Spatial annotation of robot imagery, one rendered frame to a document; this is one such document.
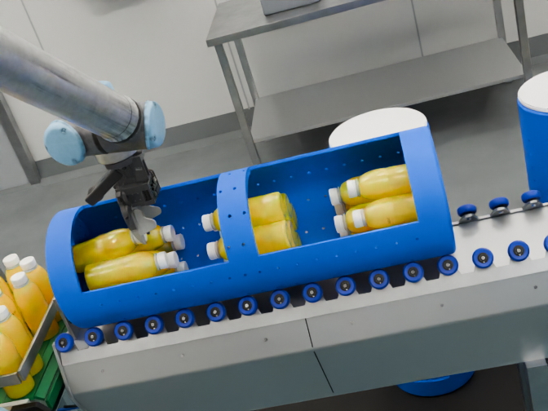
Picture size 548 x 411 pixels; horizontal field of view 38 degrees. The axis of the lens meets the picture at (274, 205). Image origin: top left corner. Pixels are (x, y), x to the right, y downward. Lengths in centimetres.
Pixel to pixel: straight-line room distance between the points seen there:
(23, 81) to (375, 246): 80
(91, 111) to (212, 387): 83
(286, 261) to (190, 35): 350
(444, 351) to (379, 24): 336
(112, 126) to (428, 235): 67
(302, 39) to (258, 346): 340
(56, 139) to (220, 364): 65
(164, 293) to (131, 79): 356
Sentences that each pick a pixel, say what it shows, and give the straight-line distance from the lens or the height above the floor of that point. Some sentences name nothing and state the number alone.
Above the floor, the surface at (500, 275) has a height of 92.
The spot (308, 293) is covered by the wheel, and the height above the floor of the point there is 97.
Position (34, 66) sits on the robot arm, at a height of 169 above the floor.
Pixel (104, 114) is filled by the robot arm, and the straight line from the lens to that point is 139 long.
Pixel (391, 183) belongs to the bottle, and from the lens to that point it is 170.
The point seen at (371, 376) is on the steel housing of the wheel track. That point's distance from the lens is 193.
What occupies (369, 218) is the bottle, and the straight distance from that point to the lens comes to 169.
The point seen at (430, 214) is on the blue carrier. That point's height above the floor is 112.
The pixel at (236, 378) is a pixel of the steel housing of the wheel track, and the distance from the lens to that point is 190.
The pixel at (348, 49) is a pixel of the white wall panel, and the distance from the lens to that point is 503.
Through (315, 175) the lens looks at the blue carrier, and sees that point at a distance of 186.
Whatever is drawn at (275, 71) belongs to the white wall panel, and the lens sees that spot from 508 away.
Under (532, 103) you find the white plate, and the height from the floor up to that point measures 104.
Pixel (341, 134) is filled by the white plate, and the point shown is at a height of 104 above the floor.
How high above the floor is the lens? 196
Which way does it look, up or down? 28 degrees down
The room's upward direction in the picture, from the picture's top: 18 degrees counter-clockwise
